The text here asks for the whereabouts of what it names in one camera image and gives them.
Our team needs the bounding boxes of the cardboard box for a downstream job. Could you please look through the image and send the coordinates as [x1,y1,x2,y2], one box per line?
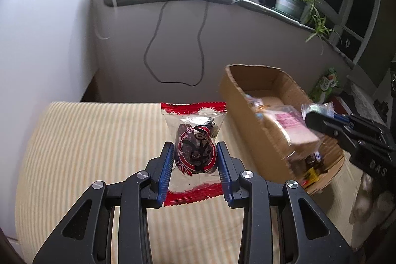
[219,64,345,196]

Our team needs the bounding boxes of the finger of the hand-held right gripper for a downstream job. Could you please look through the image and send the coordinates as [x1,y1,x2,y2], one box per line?
[305,111,359,144]
[332,114,386,135]

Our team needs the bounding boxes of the potted spider plant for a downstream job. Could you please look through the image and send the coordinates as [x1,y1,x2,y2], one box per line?
[260,0,342,56]

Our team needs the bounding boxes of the person's right hand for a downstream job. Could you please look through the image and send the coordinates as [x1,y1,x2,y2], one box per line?
[349,173,394,224]

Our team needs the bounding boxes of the white cable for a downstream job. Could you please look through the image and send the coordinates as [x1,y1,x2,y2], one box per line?
[93,0,124,40]

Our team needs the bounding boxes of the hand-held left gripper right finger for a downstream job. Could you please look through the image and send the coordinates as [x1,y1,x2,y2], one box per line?
[217,141,356,264]

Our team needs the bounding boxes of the sliced bread packet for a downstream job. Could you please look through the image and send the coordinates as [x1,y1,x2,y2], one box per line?
[257,95,321,168]

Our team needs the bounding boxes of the red box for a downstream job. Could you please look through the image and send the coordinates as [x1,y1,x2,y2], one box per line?
[328,95,353,116]

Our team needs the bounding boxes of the black cable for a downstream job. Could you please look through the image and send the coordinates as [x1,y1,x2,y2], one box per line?
[195,0,231,87]
[144,0,198,88]

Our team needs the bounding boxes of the striped beige cloth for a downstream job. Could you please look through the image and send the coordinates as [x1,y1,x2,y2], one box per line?
[14,101,366,264]

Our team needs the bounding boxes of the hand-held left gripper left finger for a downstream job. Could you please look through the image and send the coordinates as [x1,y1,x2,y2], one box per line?
[32,141,174,264]

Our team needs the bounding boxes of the green snack bag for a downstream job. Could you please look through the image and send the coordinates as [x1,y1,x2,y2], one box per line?
[309,67,339,104]

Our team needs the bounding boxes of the yellow candy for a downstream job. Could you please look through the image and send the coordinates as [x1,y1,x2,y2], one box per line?
[301,167,321,187]

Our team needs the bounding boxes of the red-edged clear date packet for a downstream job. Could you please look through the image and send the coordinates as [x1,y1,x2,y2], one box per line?
[160,101,228,207]

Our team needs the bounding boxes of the white lace cloth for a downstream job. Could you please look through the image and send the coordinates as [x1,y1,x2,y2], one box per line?
[346,85,375,104]

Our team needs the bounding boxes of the white wardrobe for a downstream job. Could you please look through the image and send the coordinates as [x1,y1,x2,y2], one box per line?
[0,0,102,221]

